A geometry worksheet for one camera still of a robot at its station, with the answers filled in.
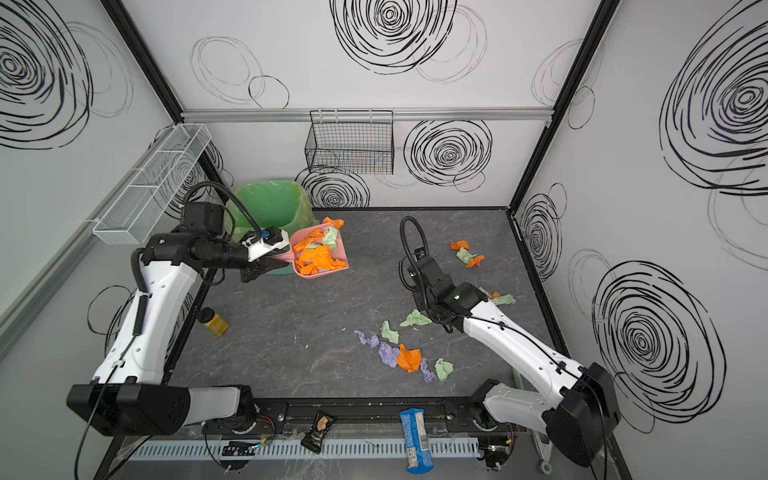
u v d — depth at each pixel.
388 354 0.83
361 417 0.75
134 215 0.73
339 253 0.72
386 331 0.87
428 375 0.79
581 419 0.38
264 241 0.58
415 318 0.89
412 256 0.72
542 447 0.69
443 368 0.80
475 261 1.02
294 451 0.70
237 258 0.61
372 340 0.85
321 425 0.71
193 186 0.55
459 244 1.08
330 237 0.72
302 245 0.71
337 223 0.76
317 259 0.69
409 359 0.82
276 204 0.96
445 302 0.54
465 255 1.04
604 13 0.72
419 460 0.67
